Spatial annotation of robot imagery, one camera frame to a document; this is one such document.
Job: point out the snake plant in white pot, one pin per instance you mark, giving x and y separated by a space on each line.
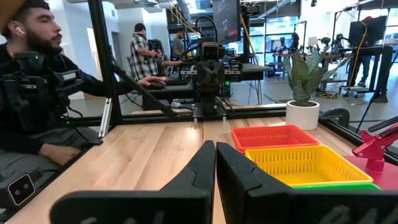
302 115

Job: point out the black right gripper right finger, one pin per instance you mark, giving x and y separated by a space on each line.
264 205

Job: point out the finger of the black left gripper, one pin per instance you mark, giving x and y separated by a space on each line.
217 77
204 77

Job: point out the orange plastic basket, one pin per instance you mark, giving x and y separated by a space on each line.
273 137

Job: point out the red desk lamp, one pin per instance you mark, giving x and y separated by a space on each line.
373 146

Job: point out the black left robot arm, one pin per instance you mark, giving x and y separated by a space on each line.
209 104

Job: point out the black computer monitor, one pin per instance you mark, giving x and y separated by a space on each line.
368 31
227 21

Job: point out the black table-level camera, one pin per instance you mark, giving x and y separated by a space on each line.
20 190

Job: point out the silver metal strip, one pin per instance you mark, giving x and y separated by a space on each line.
105 118

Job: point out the yellow plastic basket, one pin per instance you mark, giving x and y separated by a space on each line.
304 168

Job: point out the person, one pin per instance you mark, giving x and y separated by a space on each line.
178 43
363 67
143 56
34 31
294 40

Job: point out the green plastic basket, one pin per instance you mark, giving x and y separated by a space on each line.
342 186

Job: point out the black Trossen robot arm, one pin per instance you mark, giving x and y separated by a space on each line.
28 93

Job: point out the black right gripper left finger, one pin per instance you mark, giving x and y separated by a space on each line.
186 202

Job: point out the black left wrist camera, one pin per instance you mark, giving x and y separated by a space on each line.
210 51

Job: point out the black desk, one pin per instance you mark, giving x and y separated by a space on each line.
367 49
248 71

